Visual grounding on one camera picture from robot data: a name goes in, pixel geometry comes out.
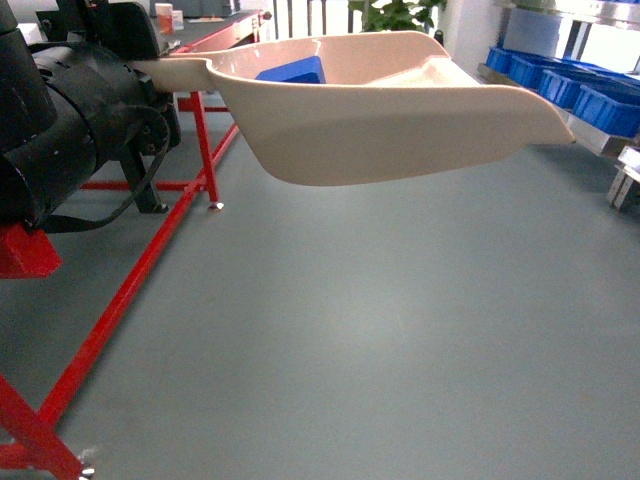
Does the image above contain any beige plastic dustpan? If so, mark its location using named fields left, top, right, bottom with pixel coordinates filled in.
left=135, top=31, right=574, bottom=186

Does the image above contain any blue toy block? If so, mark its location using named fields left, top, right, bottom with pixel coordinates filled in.
left=255, top=56, right=326, bottom=84

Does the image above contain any steel shelf rack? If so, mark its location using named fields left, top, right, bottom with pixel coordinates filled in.
left=478, top=1, right=639, bottom=212

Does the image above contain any green potted plant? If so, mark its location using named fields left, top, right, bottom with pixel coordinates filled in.
left=348, top=0, right=448, bottom=33

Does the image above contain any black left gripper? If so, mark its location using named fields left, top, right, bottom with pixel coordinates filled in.
left=32, top=0, right=181, bottom=165

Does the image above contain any red table frame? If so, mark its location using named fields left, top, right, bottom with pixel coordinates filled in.
left=1, top=11, right=264, bottom=479

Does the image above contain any black cable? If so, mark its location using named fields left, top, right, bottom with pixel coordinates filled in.
left=29, top=134, right=171, bottom=235

